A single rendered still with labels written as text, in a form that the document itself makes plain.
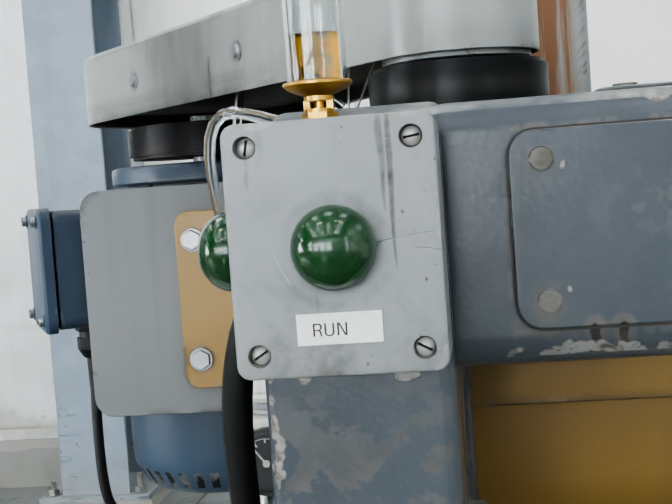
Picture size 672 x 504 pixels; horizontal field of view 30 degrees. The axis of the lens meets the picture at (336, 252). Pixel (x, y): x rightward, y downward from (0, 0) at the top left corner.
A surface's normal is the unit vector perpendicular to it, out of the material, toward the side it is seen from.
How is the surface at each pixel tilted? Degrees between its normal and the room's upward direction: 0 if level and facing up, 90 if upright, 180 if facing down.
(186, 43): 90
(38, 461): 90
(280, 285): 90
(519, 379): 90
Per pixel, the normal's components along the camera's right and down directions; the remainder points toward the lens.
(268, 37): -0.85, 0.09
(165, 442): -0.56, 0.11
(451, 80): -0.21, 0.07
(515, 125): -0.13, -0.14
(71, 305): 0.33, 0.03
